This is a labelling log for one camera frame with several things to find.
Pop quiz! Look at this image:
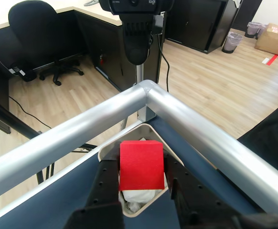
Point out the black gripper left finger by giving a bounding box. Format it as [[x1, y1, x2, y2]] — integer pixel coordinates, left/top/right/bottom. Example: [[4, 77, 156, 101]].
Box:
[[64, 159, 126, 229]]

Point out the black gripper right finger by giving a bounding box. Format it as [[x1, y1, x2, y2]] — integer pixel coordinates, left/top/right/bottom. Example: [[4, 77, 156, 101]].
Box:
[[162, 152, 244, 229]]

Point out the red cube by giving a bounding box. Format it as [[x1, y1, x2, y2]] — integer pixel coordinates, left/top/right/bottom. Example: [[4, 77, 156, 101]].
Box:
[[118, 140, 166, 191]]

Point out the beige box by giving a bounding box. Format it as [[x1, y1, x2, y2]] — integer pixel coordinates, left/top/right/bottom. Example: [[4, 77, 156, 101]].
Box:
[[97, 122, 185, 218]]

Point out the black box white label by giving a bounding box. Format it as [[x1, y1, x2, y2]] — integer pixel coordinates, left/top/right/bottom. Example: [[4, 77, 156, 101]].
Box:
[[10, 66, 38, 82]]

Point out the cardboard box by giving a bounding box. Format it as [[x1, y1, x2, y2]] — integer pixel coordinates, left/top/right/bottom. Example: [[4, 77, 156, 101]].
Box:
[[255, 22, 278, 57]]

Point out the blue grey table mat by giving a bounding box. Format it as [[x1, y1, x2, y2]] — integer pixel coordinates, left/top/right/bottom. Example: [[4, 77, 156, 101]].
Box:
[[0, 118, 266, 229]]

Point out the black tripod stand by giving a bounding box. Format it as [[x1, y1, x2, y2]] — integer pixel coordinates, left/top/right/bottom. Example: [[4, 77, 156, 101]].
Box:
[[0, 94, 98, 186]]

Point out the black desk beige top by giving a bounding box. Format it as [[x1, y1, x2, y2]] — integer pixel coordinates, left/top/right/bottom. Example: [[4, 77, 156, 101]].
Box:
[[0, 0, 165, 93]]

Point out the black logitech webcam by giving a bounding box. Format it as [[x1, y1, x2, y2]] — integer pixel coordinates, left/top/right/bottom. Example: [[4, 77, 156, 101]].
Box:
[[99, 0, 176, 65]]

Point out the red white floor tape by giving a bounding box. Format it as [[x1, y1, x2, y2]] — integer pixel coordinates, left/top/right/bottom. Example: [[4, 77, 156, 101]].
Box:
[[262, 54, 278, 65]]

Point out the mesh trash bin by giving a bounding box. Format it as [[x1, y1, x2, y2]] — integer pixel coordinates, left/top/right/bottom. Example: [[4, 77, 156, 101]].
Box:
[[245, 21, 268, 39], [222, 32, 244, 53]]

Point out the black cabinet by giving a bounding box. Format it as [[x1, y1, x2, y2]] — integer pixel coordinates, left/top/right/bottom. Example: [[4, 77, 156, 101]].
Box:
[[164, 0, 230, 54]]

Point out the black office chair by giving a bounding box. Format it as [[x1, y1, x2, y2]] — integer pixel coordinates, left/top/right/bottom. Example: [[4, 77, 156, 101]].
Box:
[[8, 0, 85, 86]]

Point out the silver metal cart frame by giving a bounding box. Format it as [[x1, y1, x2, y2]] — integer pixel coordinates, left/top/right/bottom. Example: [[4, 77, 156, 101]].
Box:
[[0, 79, 278, 229]]

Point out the black floor cable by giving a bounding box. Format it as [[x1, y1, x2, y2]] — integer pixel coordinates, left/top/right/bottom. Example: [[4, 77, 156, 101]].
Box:
[[9, 95, 51, 129]]

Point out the black webcam cable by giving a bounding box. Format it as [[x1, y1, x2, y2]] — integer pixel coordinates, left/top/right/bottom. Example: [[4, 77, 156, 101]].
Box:
[[158, 33, 171, 93]]

